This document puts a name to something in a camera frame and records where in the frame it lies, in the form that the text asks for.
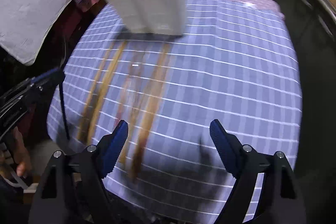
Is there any blue checkered tablecloth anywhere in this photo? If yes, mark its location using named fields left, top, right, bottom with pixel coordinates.
left=47, top=0, right=302, bottom=223

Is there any left hand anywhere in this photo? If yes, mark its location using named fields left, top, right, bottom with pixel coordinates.
left=12, top=127, right=32, bottom=177

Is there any white hanging cloth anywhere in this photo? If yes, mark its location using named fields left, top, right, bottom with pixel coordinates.
left=1, top=0, right=71, bottom=65

